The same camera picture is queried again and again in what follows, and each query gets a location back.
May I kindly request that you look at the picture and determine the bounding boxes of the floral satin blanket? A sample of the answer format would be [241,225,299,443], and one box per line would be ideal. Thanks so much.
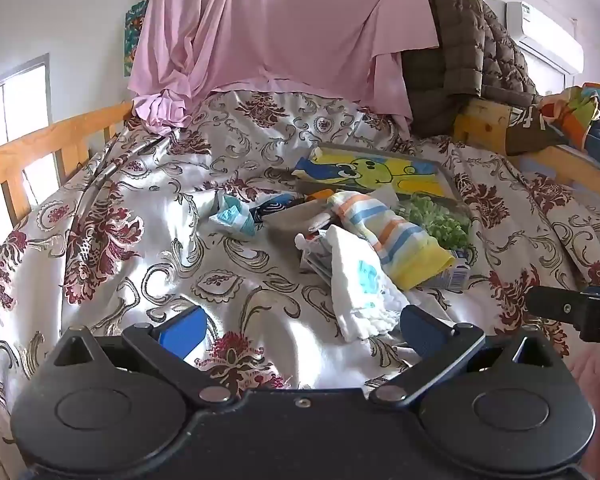
[0,87,600,480]

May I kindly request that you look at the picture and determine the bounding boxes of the white and light blue packet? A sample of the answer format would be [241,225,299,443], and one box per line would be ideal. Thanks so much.
[209,192,257,241]

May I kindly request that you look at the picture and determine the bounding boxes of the window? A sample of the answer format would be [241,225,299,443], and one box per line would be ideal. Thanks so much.
[0,54,63,266]

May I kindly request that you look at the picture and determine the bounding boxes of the white air conditioner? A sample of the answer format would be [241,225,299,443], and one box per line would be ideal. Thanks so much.
[505,0,586,74]

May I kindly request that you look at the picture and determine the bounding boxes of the teal wall poster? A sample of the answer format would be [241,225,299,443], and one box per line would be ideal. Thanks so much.
[124,0,150,77]

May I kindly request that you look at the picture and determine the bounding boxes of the dark patterned sock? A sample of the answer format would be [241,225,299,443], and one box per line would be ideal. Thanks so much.
[250,192,307,222]

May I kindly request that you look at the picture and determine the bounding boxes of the grey white knitted sock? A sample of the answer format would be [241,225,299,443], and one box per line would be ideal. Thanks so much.
[265,201,331,234]

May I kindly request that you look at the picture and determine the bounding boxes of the white gauze cloth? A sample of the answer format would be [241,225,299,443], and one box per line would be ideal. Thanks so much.
[324,225,412,344]

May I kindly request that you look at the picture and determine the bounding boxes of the grey tray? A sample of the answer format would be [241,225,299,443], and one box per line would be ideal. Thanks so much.
[292,142,476,251]

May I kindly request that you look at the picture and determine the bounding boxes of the striped pastel towel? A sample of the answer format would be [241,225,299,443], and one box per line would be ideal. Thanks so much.
[327,190,457,292]

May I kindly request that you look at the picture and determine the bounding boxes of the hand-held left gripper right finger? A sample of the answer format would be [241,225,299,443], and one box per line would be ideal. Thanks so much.
[369,304,563,407]

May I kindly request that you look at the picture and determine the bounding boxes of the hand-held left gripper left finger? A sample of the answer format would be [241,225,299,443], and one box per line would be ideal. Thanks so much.
[45,305,234,406]

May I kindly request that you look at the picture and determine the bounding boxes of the clear bag of green pieces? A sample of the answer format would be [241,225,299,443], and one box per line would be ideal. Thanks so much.
[394,194,474,252]

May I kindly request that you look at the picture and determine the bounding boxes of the brown quilted jacket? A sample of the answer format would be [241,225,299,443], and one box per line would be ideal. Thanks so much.
[402,0,543,138]

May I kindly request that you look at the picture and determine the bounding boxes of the wooden bed end frame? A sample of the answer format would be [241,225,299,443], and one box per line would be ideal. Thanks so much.
[452,97,600,196]

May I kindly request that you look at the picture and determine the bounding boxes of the pink sheet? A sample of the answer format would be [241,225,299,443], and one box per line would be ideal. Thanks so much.
[129,0,442,137]

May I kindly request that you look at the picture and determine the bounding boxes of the pink fleece cloth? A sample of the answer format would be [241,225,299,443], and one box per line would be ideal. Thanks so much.
[562,345,600,480]

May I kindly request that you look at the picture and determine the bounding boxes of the colourful patchwork cloth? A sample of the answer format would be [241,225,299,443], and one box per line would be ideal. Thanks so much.
[537,85,600,151]

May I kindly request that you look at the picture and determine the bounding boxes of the wooden slatted bed rail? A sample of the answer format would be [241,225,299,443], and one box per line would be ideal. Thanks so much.
[0,101,136,261]

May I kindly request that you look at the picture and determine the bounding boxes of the brown printed shirt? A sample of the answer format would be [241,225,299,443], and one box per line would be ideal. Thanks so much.
[505,105,588,157]

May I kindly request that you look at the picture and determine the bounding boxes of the white and blue milk carton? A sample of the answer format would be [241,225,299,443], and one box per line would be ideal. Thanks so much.
[419,249,474,292]

